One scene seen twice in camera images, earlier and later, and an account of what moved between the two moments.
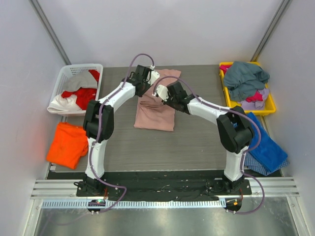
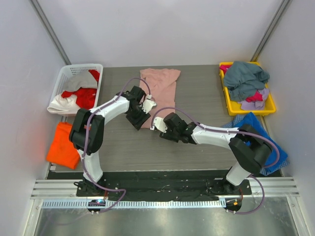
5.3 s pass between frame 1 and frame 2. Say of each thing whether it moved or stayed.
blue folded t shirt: stayed
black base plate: stayed
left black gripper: moved
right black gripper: moved
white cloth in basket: stayed
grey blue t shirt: stayed
